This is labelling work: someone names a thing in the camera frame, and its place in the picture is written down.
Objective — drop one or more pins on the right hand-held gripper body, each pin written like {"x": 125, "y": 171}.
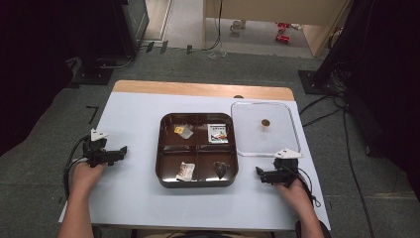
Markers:
{"x": 284, "y": 172}

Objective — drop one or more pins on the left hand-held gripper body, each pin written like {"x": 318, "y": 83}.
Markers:
{"x": 95, "y": 153}

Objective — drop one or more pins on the person's right hand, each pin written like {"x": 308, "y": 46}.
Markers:
{"x": 295, "y": 195}

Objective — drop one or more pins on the person's left hand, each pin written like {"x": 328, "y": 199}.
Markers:
{"x": 85, "y": 178}

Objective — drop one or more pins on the white table cover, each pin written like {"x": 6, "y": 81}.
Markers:
{"x": 132, "y": 185}

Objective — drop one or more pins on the clear lid with brown knob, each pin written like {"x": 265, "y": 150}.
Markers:
{"x": 264, "y": 135}

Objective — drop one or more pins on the white packet with orange print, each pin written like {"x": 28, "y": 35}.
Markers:
{"x": 218, "y": 134}

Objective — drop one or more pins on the yellow and silver packet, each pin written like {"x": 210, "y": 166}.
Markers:
{"x": 183, "y": 131}

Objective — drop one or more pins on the brown compartment tray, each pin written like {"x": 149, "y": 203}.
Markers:
{"x": 198, "y": 150}

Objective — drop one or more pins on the white and brown packet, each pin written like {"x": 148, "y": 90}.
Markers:
{"x": 186, "y": 172}

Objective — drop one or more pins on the black stand base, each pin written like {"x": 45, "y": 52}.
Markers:
{"x": 312, "y": 82}
{"x": 93, "y": 75}

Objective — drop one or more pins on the black curtain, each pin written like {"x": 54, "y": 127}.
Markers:
{"x": 29, "y": 66}
{"x": 386, "y": 82}

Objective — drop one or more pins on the dark cabinet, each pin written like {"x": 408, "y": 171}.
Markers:
{"x": 130, "y": 26}

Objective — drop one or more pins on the red tool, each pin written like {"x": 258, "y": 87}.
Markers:
{"x": 282, "y": 38}
{"x": 282, "y": 25}

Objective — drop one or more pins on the white cup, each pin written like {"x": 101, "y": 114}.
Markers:
{"x": 236, "y": 26}

